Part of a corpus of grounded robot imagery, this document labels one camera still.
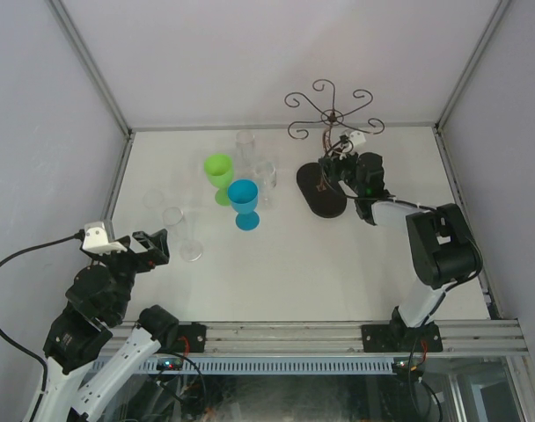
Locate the black left camera cable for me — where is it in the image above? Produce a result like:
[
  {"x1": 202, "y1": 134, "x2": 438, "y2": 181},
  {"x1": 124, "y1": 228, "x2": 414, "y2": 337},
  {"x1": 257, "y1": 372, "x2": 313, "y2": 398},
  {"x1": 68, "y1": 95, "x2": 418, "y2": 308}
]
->
[{"x1": 0, "y1": 233, "x2": 86, "y2": 399}]

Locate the blue slotted cable duct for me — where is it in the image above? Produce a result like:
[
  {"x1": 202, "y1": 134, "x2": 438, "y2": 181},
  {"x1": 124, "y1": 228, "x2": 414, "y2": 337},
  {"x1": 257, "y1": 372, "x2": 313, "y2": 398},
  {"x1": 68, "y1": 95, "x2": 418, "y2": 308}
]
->
[{"x1": 91, "y1": 355, "x2": 399, "y2": 376}]

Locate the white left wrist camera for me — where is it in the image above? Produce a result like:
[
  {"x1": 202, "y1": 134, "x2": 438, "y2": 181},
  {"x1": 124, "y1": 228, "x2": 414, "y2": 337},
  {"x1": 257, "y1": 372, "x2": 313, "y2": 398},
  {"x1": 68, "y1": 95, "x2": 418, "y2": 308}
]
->
[{"x1": 81, "y1": 220, "x2": 114, "y2": 254}]

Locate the black camera cable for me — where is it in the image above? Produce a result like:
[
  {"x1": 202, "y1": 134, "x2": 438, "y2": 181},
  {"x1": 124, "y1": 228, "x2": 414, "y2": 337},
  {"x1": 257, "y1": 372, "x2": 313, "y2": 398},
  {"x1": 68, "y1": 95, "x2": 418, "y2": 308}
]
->
[
  {"x1": 0, "y1": 233, "x2": 86, "y2": 399},
  {"x1": 319, "y1": 140, "x2": 440, "y2": 215}
]

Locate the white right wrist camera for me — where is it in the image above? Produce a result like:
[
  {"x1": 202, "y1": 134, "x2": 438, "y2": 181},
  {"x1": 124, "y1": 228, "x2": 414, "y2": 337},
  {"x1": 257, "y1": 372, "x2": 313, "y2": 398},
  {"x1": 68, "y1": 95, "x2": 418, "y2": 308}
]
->
[{"x1": 341, "y1": 130, "x2": 367, "y2": 149}]

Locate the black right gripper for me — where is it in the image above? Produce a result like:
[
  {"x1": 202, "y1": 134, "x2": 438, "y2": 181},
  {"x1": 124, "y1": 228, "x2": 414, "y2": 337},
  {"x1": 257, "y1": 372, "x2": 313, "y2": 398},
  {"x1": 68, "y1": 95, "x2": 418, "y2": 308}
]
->
[{"x1": 319, "y1": 146, "x2": 363, "y2": 197}]

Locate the clear tall champagne flute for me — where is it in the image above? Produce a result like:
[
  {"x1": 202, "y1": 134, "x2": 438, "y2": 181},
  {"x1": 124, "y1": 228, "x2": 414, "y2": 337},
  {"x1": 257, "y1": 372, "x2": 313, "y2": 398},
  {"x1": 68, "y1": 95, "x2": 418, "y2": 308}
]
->
[{"x1": 236, "y1": 130, "x2": 255, "y2": 175}]

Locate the metal wine glass rack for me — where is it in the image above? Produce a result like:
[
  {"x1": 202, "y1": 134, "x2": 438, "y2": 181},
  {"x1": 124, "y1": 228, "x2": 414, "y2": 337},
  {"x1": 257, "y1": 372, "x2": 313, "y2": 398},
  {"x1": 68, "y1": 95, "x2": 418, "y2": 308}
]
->
[{"x1": 284, "y1": 78, "x2": 390, "y2": 222}]

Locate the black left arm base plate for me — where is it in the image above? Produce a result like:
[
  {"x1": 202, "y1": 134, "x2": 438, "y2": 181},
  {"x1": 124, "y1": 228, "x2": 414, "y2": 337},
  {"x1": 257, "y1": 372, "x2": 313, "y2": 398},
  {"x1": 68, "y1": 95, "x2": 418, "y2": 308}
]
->
[{"x1": 158, "y1": 323, "x2": 207, "y2": 355}]

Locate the black right camera cable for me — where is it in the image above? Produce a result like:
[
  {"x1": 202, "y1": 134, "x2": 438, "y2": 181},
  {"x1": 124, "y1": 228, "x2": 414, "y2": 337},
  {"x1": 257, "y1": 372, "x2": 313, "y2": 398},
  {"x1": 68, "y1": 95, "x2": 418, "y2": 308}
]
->
[{"x1": 319, "y1": 140, "x2": 440, "y2": 215}]

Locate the clear glass left rear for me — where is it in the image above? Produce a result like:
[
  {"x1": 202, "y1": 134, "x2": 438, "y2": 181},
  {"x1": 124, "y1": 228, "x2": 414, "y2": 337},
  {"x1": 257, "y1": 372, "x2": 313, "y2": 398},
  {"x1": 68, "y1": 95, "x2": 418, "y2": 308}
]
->
[{"x1": 143, "y1": 188, "x2": 165, "y2": 221}]

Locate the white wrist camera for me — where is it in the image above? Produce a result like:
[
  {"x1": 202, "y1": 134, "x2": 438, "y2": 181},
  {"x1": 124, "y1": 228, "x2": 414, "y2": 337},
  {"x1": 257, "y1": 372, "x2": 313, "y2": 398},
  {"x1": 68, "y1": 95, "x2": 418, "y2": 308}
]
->
[
  {"x1": 81, "y1": 220, "x2": 114, "y2": 254},
  {"x1": 341, "y1": 130, "x2": 367, "y2": 149}
]

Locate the green plastic wine glass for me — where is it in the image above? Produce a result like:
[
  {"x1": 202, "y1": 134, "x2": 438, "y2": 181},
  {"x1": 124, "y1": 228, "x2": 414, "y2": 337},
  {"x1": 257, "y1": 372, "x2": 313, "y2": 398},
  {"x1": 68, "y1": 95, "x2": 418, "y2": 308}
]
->
[{"x1": 204, "y1": 154, "x2": 234, "y2": 207}]

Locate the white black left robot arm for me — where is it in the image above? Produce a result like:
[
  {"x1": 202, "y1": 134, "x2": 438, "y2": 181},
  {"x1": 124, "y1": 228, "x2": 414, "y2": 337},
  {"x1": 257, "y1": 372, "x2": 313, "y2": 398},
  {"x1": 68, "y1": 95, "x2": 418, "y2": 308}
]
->
[{"x1": 26, "y1": 222, "x2": 180, "y2": 421}]

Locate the aluminium mounting rail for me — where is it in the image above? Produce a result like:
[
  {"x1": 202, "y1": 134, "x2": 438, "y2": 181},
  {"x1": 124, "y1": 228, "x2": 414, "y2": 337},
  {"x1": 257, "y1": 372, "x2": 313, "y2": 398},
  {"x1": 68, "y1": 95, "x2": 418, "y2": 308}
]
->
[{"x1": 190, "y1": 320, "x2": 528, "y2": 357}]

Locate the clear flute glass front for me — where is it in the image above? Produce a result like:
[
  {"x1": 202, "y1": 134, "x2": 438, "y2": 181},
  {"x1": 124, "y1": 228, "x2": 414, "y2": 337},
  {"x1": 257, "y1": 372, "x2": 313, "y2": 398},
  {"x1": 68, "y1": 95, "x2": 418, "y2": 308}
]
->
[{"x1": 162, "y1": 207, "x2": 202, "y2": 262}]

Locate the blue plastic wine glass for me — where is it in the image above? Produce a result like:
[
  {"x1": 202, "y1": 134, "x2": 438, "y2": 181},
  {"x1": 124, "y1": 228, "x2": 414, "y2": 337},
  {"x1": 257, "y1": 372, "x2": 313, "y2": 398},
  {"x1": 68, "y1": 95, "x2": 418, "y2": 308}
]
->
[{"x1": 227, "y1": 179, "x2": 260, "y2": 231}]

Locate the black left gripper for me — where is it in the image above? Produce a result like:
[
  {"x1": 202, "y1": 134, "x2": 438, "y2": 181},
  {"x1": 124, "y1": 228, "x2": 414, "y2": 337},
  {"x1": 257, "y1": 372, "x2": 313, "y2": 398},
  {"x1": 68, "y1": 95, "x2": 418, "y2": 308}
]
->
[{"x1": 92, "y1": 228, "x2": 169, "y2": 319}]

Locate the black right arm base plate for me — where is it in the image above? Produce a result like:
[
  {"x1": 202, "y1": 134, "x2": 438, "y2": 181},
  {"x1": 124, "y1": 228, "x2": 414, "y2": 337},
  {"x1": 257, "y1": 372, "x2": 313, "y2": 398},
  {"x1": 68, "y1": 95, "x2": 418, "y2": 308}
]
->
[{"x1": 361, "y1": 324, "x2": 443, "y2": 353}]

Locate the clear wine glass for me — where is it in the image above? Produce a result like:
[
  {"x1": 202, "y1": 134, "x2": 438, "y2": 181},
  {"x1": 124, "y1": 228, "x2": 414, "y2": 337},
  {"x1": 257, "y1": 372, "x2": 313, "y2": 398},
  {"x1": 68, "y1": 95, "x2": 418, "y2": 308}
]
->
[{"x1": 253, "y1": 160, "x2": 277, "y2": 209}]

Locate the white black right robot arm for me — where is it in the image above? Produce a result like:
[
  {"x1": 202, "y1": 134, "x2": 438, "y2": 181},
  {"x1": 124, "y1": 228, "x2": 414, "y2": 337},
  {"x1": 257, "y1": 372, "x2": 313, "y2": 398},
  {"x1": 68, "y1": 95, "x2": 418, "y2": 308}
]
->
[{"x1": 319, "y1": 152, "x2": 483, "y2": 351}]

